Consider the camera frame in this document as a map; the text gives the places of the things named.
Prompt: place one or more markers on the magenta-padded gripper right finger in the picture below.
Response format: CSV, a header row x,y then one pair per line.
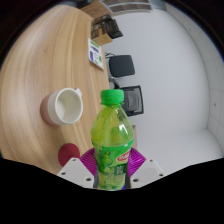
x,y
147,170

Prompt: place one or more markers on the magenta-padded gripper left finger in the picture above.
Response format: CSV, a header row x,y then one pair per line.
x,y
76,171

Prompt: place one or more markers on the green drink bottle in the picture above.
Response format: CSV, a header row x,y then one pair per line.
x,y
112,140

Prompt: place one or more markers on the flat round red coaster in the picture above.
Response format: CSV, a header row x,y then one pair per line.
x,y
67,154

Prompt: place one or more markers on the white cup with pink base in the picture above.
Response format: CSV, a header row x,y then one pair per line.
x,y
63,106

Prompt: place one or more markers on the grey mesh office chair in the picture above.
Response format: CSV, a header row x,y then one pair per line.
x,y
133,100

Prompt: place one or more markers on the black office chair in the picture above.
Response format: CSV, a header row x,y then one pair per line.
x,y
121,66

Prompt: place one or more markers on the white printed leaflet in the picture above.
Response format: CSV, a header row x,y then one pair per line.
x,y
95,53

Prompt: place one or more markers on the small tan cardboard box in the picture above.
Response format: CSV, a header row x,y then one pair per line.
x,y
101,39

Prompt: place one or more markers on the dark brown box stack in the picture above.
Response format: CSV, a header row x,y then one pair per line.
x,y
110,26

